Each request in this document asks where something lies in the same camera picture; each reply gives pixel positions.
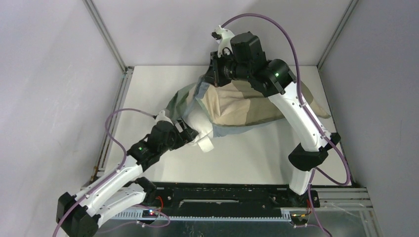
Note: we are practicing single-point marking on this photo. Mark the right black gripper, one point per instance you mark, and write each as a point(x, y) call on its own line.
point(212, 75)

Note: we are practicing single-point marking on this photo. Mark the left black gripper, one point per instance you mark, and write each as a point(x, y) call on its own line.
point(187, 135)

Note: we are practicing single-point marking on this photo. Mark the grey-blue pillowcase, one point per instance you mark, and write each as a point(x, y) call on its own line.
point(236, 107)

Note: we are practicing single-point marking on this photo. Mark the white pillow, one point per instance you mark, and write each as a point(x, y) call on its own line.
point(196, 118)

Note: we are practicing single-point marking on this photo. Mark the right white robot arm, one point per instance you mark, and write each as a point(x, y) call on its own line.
point(275, 78)

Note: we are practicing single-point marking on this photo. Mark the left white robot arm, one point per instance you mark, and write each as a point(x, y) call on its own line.
point(82, 214)

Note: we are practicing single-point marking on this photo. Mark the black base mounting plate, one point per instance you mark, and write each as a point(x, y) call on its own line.
point(232, 198)

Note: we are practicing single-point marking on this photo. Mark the left aluminium frame post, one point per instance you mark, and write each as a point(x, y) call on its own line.
point(104, 32)

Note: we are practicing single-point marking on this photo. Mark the aluminium frame post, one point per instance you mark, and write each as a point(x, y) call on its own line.
point(337, 32)
point(104, 32)

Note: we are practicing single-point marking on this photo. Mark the grey slotted cable duct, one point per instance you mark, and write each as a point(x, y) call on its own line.
point(253, 216)

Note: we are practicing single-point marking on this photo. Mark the right aluminium frame post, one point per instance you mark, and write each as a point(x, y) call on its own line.
point(337, 32)

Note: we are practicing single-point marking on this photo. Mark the aluminium base frame rails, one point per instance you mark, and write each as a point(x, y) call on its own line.
point(258, 156)

